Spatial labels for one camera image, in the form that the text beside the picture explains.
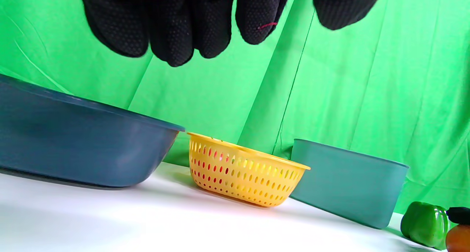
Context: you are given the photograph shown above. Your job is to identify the person's right hand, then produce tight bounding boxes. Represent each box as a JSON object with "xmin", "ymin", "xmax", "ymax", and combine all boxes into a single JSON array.
[{"xmin": 446, "ymin": 207, "xmax": 470, "ymax": 225}]

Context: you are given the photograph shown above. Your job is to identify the person's left hand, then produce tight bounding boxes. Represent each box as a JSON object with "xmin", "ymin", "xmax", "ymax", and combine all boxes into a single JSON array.
[{"xmin": 80, "ymin": 0, "xmax": 386, "ymax": 67}]

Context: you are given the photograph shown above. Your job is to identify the orange fruit object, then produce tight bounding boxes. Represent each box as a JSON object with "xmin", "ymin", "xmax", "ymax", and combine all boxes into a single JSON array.
[{"xmin": 445, "ymin": 224, "xmax": 470, "ymax": 252}]

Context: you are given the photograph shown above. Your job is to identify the green bell pepper object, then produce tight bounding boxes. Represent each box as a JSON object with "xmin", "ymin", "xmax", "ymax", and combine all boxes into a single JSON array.
[{"xmin": 400, "ymin": 202, "xmax": 450, "ymax": 249}]

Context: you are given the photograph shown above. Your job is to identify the teal plastic bin container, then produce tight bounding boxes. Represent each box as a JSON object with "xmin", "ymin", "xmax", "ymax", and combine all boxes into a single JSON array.
[{"xmin": 289, "ymin": 138, "xmax": 410, "ymax": 230}]

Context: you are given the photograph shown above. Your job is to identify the dark blue bowl container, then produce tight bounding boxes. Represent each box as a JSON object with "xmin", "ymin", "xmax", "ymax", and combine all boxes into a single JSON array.
[{"xmin": 0, "ymin": 74, "xmax": 185, "ymax": 189}]

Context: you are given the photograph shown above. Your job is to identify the yellow perforated basket container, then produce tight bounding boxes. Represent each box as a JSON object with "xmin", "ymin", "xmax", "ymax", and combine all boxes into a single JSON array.
[{"xmin": 187, "ymin": 132, "xmax": 311, "ymax": 208}]

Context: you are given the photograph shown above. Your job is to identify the green backdrop cloth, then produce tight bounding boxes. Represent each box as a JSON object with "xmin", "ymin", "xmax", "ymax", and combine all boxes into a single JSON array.
[{"xmin": 0, "ymin": 0, "xmax": 470, "ymax": 214}]

